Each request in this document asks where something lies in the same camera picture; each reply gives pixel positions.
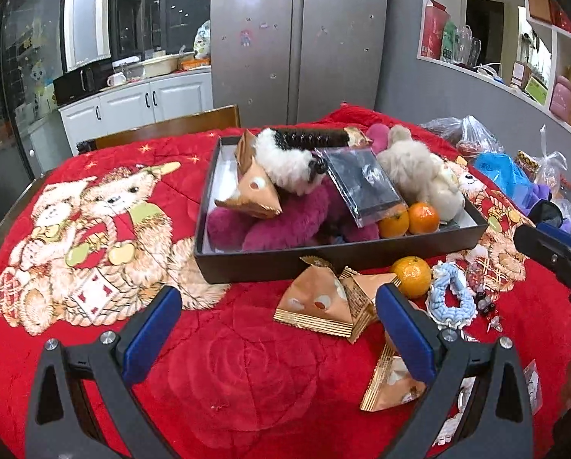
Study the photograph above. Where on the dark brown storage box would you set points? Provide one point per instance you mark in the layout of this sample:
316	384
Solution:
290	263

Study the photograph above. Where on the blue plastic bag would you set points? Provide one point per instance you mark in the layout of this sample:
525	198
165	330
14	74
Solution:
500	177

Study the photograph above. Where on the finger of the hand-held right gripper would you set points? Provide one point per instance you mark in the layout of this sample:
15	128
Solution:
560	238
543	260

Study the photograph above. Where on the glass sliding door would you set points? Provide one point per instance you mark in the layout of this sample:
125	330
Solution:
22	57

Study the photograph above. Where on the red gift bag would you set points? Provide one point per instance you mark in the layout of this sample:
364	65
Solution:
432	31

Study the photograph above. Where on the green card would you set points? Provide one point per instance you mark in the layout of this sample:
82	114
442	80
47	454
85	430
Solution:
536	91

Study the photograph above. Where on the magenta plush toy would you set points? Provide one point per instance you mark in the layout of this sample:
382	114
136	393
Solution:
285	224

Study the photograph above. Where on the dark brown hair claw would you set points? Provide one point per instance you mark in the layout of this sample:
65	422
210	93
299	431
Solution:
319	137

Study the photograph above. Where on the purple cloth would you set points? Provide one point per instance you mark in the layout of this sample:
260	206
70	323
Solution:
538	191

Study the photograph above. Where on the clear plastic bag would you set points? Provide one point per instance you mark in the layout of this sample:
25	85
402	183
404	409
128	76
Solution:
481	134

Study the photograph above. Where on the cream plush bear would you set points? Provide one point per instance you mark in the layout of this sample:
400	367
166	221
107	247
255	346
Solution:
445	196

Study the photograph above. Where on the dark grey cloth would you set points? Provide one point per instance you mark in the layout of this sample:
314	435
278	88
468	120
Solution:
545	213

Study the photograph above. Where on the beige fluffy plush bear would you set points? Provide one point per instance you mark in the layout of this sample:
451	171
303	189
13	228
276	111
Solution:
405	162

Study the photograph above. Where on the white plastic bag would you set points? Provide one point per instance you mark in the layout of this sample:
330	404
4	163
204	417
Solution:
550	172

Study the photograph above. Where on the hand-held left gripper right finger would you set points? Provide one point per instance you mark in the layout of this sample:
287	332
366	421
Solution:
405	334

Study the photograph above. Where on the green packet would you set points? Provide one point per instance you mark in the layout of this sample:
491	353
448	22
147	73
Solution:
450	40

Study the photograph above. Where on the jar with gold lid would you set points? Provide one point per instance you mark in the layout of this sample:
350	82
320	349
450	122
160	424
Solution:
526	162

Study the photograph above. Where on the cartoon fridge sticker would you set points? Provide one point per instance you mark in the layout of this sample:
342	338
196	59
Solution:
245	38

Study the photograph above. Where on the small clear bag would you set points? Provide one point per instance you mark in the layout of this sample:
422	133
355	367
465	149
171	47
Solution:
533	387

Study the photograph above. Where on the white mug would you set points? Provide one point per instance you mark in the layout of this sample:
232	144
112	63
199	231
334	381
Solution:
114	80

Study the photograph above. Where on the white kitchen cabinet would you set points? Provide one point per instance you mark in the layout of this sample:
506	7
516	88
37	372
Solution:
180	95

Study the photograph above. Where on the brown gift box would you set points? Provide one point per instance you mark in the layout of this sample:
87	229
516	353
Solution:
538	2

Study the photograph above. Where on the golden triangular snack packet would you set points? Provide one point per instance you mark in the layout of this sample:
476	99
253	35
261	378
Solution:
256	196
357	296
247	153
314	306
357	136
390	382

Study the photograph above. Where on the orange mandarin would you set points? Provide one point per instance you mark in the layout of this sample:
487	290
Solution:
394	223
411	277
424	217

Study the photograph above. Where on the patterned plastic bag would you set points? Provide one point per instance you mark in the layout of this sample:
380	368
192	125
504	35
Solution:
202	40

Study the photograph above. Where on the pink plush ball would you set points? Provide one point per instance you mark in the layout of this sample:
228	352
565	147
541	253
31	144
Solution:
377	136

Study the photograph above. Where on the blue knit scrunchie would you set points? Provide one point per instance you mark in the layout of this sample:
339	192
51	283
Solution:
439	277

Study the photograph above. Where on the silver refrigerator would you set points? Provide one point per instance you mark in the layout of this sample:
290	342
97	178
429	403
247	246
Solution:
338	57

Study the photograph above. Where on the orange food box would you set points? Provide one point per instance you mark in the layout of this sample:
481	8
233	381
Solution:
194	63

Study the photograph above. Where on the clear glass vases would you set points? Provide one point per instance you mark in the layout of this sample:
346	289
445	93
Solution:
467	48

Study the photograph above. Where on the black microwave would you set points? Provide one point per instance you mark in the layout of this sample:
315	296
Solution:
75	86

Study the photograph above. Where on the clear bag with dark card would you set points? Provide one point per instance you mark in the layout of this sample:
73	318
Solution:
362	186

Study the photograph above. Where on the red printed blanket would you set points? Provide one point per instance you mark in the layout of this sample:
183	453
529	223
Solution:
247	382

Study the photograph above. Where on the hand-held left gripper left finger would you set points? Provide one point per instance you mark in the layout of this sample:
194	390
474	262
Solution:
151	330

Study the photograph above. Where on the dark window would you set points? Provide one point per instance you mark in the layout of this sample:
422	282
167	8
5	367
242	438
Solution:
180	14

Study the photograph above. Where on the white and black plush toy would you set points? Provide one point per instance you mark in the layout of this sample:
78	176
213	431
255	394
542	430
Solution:
285	162

